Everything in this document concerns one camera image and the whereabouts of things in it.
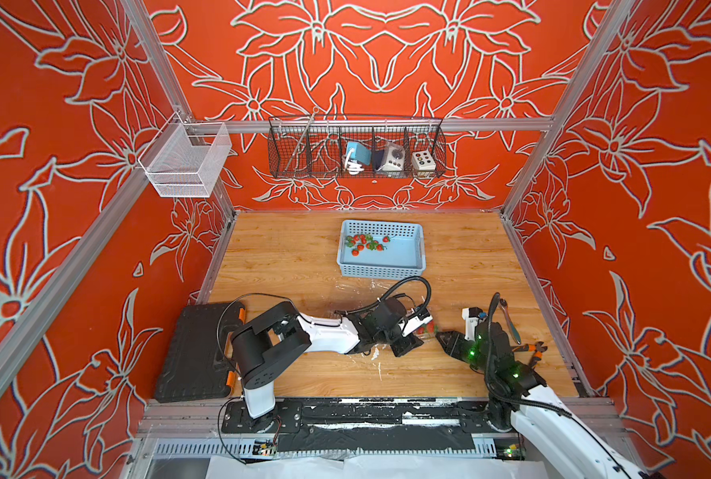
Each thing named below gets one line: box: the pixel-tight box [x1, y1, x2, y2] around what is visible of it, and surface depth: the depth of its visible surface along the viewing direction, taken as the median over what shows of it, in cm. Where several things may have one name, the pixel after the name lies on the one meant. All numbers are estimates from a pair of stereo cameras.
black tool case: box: [154, 301, 246, 404], surface depth 80 cm
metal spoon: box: [499, 298, 522, 345], surface depth 90 cm
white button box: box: [411, 149, 437, 171], surface depth 96 cm
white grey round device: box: [382, 143, 406, 172], surface depth 93 cm
